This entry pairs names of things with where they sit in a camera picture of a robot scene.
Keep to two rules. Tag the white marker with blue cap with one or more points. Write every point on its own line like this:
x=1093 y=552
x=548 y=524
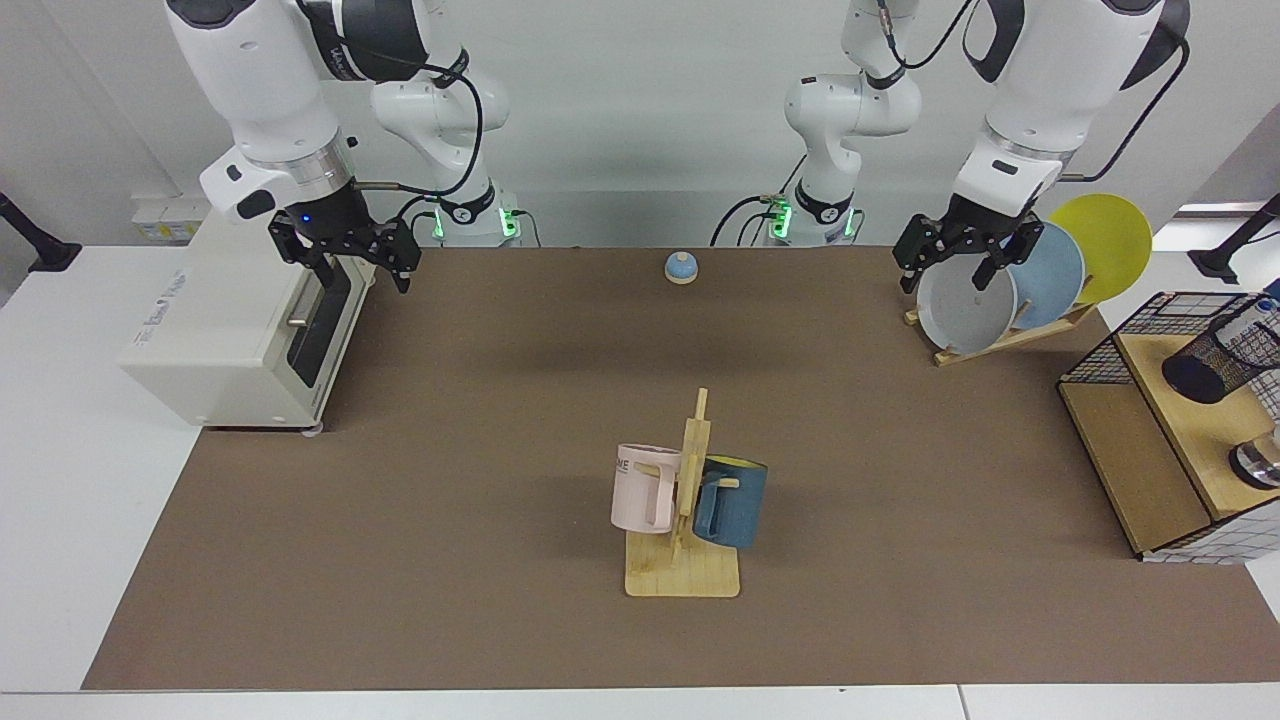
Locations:
x=1250 y=318

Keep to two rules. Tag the black mesh pen holder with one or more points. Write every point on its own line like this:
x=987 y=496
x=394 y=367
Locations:
x=1215 y=365

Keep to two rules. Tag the grey plate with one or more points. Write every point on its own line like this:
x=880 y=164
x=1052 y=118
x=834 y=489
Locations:
x=960 y=318

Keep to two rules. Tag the light blue plate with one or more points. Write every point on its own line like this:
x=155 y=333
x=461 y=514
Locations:
x=1055 y=285

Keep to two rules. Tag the wooden plate rack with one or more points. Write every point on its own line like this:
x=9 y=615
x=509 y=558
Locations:
x=1000 y=343

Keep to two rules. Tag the pale toaster oven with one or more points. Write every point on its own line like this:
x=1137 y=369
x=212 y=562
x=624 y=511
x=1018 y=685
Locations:
x=220 y=330

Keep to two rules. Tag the yellow plate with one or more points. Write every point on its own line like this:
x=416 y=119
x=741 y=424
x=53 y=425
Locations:
x=1110 y=240

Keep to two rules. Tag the small blue round bell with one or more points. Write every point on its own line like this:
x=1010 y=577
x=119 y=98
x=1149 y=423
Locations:
x=681 y=265

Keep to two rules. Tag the dark blue cup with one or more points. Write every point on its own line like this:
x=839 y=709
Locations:
x=740 y=505

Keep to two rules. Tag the pink cup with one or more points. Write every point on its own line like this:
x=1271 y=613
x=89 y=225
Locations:
x=635 y=490

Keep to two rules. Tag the brown table cloth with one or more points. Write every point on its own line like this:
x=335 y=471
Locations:
x=500 y=600

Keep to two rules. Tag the wooden cup stand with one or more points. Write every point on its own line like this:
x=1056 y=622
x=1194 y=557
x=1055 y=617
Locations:
x=680 y=575

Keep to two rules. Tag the white wall socket strip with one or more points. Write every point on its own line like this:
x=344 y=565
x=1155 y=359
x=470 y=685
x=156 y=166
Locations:
x=170 y=220

